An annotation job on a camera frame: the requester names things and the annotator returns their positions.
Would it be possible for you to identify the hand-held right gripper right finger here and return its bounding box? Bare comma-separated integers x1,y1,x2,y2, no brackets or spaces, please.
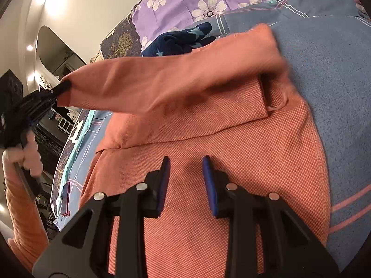
202,155,340,278

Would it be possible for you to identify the arched wall mirror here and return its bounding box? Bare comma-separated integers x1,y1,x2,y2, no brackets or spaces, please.
36,25,87,77

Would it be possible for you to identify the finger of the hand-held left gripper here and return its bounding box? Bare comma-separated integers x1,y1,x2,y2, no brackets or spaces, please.
24,80,72,122

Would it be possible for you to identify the dark red phone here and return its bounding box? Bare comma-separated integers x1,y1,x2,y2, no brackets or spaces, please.
59,181,72,217

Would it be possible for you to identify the orange knit garment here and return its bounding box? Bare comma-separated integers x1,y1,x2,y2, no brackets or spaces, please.
56,23,332,278

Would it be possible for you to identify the purple floral pillow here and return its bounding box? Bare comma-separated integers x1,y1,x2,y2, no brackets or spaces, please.
130,0,319,50

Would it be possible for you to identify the navy star print cloth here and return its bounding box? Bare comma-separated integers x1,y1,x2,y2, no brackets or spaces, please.
141,22,217,57

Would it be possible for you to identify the person's left forearm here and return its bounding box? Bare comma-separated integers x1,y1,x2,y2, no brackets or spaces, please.
2,162,50,271

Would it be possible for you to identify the dark shelf unit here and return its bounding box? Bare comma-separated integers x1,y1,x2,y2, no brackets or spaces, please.
33,106,74,177

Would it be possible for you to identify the person's left hand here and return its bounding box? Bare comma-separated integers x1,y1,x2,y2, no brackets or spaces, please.
2,131,44,178

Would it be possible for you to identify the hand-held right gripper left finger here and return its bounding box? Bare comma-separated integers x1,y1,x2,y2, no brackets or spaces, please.
32,156,171,278

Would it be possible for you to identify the white figurine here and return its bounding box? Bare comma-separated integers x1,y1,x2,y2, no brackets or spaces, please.
38,75,54,91

